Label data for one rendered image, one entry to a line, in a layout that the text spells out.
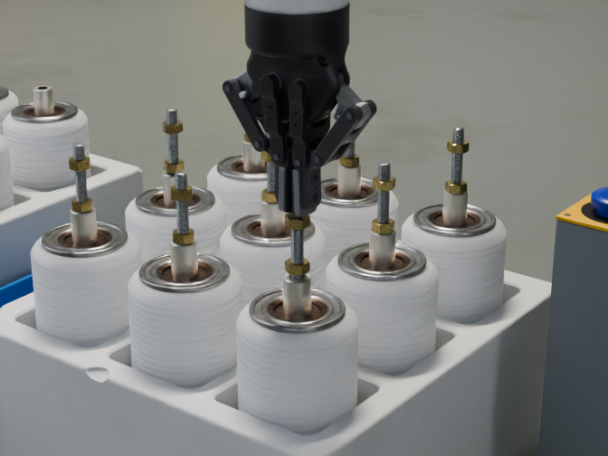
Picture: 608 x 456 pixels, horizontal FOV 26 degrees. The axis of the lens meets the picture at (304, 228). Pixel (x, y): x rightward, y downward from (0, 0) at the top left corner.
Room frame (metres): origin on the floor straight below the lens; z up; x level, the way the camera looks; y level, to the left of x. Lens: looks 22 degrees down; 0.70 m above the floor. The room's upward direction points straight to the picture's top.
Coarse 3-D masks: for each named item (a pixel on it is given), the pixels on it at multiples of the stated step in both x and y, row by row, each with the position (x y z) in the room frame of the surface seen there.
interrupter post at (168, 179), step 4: (164, 172) 1.16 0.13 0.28; (164, 176) 1.16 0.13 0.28; (168, 176) 1.15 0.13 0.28; (172, 176) 1.15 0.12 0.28; (164, 180) 1.16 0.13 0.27; (168, 180) 1.15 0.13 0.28; (172, 180) 1.15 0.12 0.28; (164, 184) 1.16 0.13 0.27; (168, 184) 1.15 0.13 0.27; (172, 184) 1.15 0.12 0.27; (164, 188) 1.16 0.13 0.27; (168, 188) 1.15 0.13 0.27; (164, 192) 1.16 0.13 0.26; (168, 192) 1.15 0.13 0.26; (164, 196) 1.16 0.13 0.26; (168, 196) 1.15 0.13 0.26; (164, 200) 1.16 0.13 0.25; (168, 200) 1.15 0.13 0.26; (172, 200) 1.15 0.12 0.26; (168, 204) 1.15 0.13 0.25; (172, 204) 1.15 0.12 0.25
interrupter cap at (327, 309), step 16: (256, 304) 0.93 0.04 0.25; (272, 304) 0.94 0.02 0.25; (320, 304) 0.94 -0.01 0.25; (336, 304) 0.93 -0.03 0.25; (256, 320) 0.91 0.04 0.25; (272, 320) 0.91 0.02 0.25; (288, 320) 0.91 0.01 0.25; (304, 320) 0.91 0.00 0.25; (320, 320) 0.91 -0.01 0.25; (336, 320) 0.90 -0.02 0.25
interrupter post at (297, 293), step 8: (288, 280) 0.92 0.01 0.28; (296, 280) 0.92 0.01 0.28; (304, 280) 0.92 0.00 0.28; (288, 288) 0.92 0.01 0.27; (296, 288) 0.92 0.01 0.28; (304, 288) 0.92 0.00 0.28; (288, 296) 0.92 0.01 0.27; (296, 296) 0.92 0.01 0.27; (304, 296) 0.92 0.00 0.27; (288, 304) 0.92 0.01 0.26; (296, 304) 0.92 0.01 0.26; (304, 304) 0.92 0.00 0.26; (288, 312) 0.92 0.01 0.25; (296, 312) 0.92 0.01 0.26; (304, 312) 0.92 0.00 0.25
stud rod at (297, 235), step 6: (294, 216) 0.92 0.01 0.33; (294, 234) 0.92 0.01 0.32; (300, 234) 0.92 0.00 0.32; (294, 240) 0.92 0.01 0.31; (300, 240) 0.92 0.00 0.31; (294, 246) 0.92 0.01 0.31; (300, 246) 0.92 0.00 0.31; (294, 252) 0.92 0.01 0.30; (300, 252) 0.92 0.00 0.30; (294, 258) 0.92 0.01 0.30; (300, 258) 0.92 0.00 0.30; (294, 276) 0.92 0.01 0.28; (300, 276) 0.92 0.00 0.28
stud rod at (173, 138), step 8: (168, 112) 1.16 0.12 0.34; (176, 112) 1.16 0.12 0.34; (168, 120) 1.16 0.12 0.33; (176, 120) 1.16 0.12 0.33; (168, 136) 1.16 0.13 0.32; (176, 136) 1.16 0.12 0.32; (168, 144) 1.16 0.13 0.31; (176, 144) 1.16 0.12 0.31; (168, 152) 1.16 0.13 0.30; (176, 152) 1.16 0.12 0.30; (176, 160) 1.16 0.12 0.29
